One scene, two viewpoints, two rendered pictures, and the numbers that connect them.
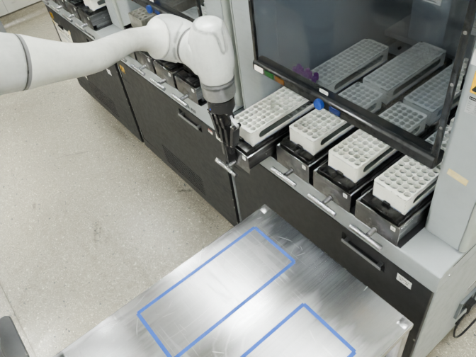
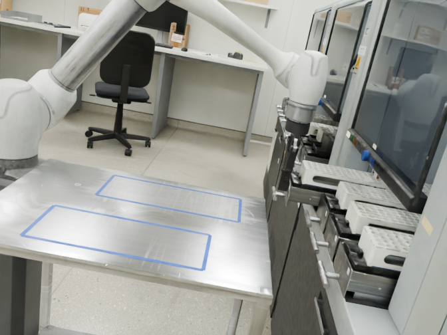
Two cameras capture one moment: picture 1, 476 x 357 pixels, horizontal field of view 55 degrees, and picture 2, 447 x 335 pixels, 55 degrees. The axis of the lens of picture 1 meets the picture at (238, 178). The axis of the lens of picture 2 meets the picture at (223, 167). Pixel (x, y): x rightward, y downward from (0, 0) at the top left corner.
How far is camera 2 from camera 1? 74 cm
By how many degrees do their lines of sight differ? 38
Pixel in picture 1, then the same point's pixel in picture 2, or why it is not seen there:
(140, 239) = not seen: hidden behind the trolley
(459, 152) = (436, 192)
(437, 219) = (398, 292)
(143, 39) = (271, 52)
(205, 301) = (155, 195)
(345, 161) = (355, 209)
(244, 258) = (209, 201)
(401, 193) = (377, 241)
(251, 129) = (308, 169)
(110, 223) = not seen: hidden behind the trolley
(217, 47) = (308, 68)
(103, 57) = (226, 18)
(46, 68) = not seen: outside the picture
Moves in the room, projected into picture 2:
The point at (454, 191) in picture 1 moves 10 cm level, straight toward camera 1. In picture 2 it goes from (420, 246) to (377, 246)
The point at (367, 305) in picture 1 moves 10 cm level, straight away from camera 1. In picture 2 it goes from (253, 266) to (294, 260)
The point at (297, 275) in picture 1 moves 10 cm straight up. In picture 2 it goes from (229, 226) to (237, 185)
